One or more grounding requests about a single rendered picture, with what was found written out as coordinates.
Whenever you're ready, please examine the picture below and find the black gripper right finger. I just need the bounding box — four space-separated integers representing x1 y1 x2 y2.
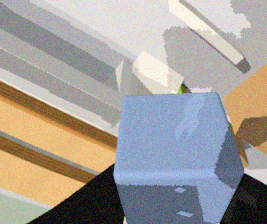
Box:
219 173 267 224

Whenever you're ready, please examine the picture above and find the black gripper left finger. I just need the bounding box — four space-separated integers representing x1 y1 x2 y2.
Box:
28 164 125 224

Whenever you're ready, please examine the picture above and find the light blue block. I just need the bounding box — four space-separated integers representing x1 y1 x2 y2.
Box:
113 92 245 224

